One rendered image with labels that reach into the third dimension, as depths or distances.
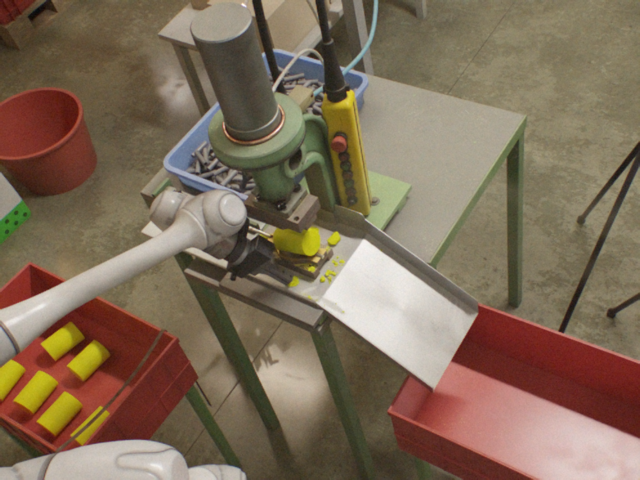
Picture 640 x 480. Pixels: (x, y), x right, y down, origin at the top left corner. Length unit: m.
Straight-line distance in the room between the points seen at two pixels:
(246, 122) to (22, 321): 0.61
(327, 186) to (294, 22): 1.49
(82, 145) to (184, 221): 2.30
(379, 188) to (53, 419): 1.12
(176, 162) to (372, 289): 0.75
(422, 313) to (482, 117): 0.67
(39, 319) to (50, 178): 2.29
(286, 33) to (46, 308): 1.94
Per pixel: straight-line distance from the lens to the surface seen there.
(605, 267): 3.34
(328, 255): 2.12
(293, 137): 1.76
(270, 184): 1.89
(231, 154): 1.77
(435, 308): 2.16
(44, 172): 4.04
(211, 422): 2.71
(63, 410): 2.53
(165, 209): 1.93
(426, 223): 2.23
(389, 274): 2.15
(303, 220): 1.95
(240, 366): 2.67
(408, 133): 2.48
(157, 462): 1.35
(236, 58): 1.64
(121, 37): 4.97
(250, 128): 1.75
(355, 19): 3.56
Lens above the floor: 2.66
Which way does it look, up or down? 50 degrees down
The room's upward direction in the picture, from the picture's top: 15 degrees counter-clockwise
